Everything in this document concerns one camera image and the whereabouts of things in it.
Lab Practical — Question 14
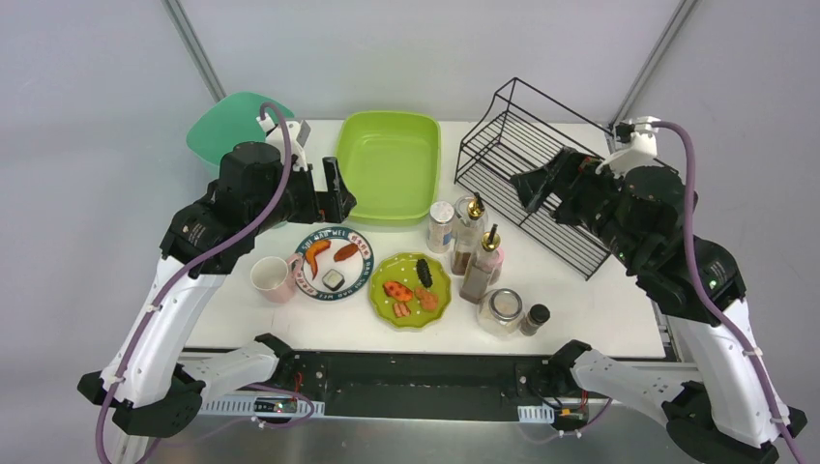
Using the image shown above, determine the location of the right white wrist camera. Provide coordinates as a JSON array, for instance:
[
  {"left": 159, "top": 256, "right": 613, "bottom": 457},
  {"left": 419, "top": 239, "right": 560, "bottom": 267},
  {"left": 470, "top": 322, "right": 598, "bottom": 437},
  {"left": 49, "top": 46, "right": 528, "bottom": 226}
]
[{"left": 595, "top": 116, "right": 660, "bottom": 178}]

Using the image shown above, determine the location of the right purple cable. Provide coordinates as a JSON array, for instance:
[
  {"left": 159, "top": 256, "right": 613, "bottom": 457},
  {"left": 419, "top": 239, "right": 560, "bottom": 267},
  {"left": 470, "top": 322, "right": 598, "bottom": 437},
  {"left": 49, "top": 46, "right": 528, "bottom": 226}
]
[{"left": 650, "top": 120, "right": 805, "bottom": 464}]

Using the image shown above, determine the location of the pink lid spice jar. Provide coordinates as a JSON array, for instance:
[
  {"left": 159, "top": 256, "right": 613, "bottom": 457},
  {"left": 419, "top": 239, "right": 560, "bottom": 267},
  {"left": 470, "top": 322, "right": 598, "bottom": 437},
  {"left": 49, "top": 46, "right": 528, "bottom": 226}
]
[{"left": 489, "top": 248, "right": 505, "bottom": 284}]

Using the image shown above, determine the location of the teal plastic bin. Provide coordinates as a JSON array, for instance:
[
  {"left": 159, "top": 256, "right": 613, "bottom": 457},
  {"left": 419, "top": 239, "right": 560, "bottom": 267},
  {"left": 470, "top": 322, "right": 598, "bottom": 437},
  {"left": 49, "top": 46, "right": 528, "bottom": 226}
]
[{"left": 186, "top": 92, "right": 273, "bottom": 179}]

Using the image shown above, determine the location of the lime green plastic basin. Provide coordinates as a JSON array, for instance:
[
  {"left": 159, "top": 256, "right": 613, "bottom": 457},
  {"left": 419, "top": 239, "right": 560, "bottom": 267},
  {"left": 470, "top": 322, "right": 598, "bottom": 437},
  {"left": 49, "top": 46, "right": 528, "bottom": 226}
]
[{"left": 336, "top": 110, "right": 441, "bottom": 227}]

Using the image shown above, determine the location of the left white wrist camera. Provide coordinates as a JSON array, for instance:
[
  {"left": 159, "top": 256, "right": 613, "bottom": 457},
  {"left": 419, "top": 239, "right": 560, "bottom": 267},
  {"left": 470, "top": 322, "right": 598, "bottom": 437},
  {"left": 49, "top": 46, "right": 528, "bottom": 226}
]
[{"left": 258, "top": 116, "right": 311, "bottom": 171}]

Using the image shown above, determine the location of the black sea cucumber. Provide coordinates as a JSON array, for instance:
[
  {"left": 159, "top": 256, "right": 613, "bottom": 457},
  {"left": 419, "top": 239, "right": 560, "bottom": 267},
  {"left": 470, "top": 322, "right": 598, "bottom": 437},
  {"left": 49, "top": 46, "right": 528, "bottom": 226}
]
[{"left": 415, "top": 258, "right": 433, "bottom": 289}]

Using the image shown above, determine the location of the fried chicken nugget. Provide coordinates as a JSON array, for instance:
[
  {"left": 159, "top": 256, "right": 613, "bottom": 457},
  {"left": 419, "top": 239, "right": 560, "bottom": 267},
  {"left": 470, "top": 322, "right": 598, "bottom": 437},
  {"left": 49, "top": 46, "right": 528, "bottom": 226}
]
[{"left": 415, "top": 286, "right": 439, "bottom": 312}]

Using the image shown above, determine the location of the small black cap spice bottle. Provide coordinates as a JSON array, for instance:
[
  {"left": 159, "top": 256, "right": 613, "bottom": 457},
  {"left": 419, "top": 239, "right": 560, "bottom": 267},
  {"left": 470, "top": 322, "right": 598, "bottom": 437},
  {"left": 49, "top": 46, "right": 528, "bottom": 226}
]
[{"left": 519, "top": 304, "right": 551, "bottom": 336}]

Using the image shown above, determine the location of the white grain shaker jar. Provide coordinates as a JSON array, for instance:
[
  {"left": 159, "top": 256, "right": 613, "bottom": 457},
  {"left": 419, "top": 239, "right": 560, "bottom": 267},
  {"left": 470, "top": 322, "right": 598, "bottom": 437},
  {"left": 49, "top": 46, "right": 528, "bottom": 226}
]
[{"left": 426, "top": 201, "right": 455, "bottom": 253}]

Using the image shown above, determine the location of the sushi rice roll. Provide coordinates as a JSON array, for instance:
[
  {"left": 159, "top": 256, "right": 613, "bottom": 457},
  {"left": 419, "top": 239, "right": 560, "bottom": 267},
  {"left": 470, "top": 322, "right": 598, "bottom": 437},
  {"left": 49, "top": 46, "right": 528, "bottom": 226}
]
[{"left": 321, "top": 269, "right": 345, "bottom": 292}]

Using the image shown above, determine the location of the orange grilled fish piece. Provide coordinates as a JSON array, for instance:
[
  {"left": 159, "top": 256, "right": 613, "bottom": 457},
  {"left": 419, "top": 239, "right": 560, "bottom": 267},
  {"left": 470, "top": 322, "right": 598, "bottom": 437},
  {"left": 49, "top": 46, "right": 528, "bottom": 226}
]
[{"left": 382, "top": 280, "right": 415, "bottom": 303}]

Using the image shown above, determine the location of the black wire rack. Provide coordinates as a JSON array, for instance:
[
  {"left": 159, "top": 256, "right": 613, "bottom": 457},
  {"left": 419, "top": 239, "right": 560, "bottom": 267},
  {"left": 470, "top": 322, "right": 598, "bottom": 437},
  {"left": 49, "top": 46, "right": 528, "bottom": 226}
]
[{"left": 454, "top": 77, "right": 679, "bottom": 281}]

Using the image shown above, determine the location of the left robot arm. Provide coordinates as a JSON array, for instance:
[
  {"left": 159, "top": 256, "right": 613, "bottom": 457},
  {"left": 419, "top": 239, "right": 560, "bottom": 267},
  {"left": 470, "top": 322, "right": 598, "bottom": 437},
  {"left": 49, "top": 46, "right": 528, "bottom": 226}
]
[{"left": 77, "top": 141, "right": 356, "bottom": 439}]

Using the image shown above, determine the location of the pork belly piece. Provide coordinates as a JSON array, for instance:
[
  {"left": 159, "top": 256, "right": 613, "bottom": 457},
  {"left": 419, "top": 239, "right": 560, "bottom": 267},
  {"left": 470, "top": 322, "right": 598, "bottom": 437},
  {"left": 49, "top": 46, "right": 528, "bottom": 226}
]
[{"left": 393, "top": 303, "right": 411, "bottom": 318}]

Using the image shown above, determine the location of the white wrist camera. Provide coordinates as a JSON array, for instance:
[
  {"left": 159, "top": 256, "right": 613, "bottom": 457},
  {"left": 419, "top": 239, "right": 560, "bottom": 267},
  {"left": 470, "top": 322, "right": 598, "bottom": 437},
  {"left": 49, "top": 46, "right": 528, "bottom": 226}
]
[
  {"left": 258, "top": 116, "right": 311, "bottom": 171},
  {"left": 595, "top": 116, "right": 660, "bottom": 178}
]

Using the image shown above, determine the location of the oil bottle gold spout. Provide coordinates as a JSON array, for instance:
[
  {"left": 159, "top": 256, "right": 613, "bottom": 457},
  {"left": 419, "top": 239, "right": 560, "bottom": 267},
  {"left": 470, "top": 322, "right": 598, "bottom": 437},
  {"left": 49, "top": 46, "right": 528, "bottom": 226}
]
[{"left": 459, "top": 223, "right": 501, "bottom": 304}]

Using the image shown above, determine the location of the large glass jar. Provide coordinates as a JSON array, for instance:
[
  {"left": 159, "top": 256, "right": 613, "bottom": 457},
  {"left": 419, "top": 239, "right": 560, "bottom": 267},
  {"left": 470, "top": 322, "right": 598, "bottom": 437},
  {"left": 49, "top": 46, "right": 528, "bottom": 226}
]
[{"left": 477, "top": 288, "right": 523, "bottom": 337}]

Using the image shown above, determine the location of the green dotted plate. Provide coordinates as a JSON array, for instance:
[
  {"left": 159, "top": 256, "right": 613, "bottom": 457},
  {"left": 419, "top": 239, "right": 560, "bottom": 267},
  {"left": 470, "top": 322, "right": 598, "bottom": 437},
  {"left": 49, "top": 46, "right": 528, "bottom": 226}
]
[{"left": 368, "top": 252, "right": 453, "bottom": 330}]

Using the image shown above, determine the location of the brown chicken wing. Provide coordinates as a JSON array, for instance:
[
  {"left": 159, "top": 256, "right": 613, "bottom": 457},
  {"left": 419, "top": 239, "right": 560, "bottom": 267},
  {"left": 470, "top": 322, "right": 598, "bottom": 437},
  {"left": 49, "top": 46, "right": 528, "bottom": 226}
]
[{"left": 334, "top": 243, "right": 360, "bottom": 262}]

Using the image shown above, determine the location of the orange shrimp piece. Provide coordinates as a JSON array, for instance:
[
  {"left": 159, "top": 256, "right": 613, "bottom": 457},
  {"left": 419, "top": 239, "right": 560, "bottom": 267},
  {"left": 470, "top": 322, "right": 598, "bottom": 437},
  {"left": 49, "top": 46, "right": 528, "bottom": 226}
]
[{"left": 304, "top": 239, "right": 332, "bottom": 278}]

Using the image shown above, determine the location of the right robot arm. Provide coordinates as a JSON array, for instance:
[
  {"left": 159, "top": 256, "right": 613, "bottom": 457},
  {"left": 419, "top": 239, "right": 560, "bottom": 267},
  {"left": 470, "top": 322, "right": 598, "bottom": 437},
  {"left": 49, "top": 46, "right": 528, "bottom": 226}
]
[{"left": 511, "top": 147, "right": 806, "bottom": 463}]

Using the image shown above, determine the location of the pink white mug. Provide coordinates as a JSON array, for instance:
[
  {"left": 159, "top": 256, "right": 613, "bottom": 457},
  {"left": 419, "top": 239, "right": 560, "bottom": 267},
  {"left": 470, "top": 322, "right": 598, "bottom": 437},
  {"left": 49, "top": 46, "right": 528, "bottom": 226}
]
[{"left": 249, "top": 253, "right": 303, "bottom": 305}]

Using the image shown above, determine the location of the tall oil bottle gold pump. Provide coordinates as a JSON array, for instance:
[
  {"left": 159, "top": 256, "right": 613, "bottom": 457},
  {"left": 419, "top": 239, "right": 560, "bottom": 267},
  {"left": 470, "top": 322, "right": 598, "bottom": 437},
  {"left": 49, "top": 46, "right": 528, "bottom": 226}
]
[{"left": 451, "top": 191, "right": 487, "bottom": 276}]

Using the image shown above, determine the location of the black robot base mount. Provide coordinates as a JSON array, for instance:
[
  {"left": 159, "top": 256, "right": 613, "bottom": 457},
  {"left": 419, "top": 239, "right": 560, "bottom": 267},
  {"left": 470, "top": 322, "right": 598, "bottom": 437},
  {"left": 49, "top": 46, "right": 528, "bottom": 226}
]
[{"left": 267, "top": 351, "right": 582, "bottom": 421}]

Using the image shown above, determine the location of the white plate teal rim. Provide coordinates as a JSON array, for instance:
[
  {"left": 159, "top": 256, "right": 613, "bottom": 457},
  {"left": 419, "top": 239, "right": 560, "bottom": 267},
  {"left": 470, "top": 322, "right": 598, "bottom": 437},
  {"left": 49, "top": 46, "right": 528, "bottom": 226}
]
[{"left": 295, "top": 225, "right": 375, "bottom": 303}]

